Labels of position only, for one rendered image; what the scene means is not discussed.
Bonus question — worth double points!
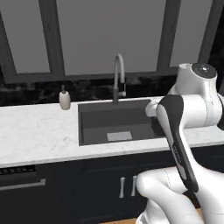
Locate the dark grey sink basin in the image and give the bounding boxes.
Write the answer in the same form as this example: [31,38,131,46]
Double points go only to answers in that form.
[77,98,170,147]

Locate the black cupboard front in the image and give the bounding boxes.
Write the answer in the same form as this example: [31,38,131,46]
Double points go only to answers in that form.
[188,144,224,173]

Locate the black dishwasher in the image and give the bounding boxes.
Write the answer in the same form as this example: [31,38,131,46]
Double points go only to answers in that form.
[0,164,57,224]

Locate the black cupboard door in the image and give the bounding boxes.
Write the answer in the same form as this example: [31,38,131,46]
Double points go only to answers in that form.
[78,164,130,224]
[128,158,178,224]

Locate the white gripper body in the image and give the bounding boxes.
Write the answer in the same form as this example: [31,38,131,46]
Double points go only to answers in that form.
[144,98,161,118]

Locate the white soap dispenser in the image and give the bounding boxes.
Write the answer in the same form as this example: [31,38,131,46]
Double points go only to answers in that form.
[59,84,72,111]

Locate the silver dishwasher handle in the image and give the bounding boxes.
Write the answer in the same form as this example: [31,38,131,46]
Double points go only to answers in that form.
[0,178,47,193]

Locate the grey curved tap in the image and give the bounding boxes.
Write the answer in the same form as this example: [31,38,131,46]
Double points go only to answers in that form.
[112,52,128,106]

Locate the silver cupboard handle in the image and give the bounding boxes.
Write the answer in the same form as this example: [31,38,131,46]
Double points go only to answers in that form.
[119,176,127,199]
[130,175,138,197]

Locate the dark framed window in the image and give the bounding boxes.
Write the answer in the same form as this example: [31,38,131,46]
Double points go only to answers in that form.
[0,0,224,85]

